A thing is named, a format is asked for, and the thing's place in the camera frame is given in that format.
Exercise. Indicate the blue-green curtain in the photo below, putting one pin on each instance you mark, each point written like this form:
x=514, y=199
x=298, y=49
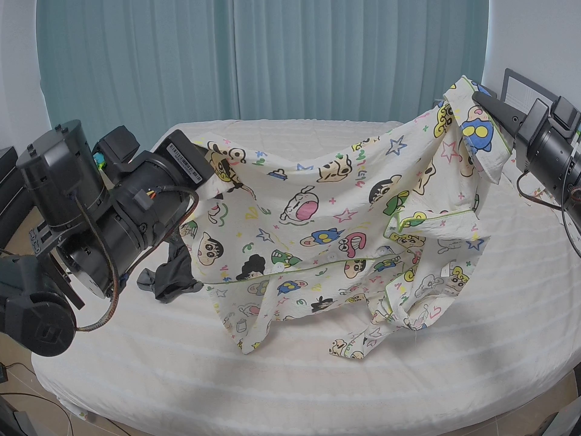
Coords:
x=272, y=39

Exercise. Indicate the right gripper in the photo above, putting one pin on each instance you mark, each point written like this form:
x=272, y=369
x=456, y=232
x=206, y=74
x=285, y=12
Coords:
x=544, y=157

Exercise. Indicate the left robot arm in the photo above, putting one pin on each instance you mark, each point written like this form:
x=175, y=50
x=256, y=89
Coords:
x=54, y=170

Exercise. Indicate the dark grey garment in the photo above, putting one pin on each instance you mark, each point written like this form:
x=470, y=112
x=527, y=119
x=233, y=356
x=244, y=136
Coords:
x=174, y=279

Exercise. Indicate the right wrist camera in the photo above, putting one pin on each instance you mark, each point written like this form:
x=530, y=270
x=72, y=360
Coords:
x=565, y=114

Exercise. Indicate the bed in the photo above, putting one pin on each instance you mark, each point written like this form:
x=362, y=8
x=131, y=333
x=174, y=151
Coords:
x=317, y=393

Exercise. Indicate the white printed pyjama top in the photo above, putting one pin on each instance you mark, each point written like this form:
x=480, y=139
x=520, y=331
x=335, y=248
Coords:
x=317, y=243

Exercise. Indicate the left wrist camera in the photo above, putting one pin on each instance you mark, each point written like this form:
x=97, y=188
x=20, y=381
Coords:
x=118, y=143

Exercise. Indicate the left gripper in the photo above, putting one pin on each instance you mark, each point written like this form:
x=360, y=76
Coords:
x=150, y=207

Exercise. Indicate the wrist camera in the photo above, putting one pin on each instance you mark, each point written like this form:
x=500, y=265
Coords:
x=118, y=143
x=565, y=114

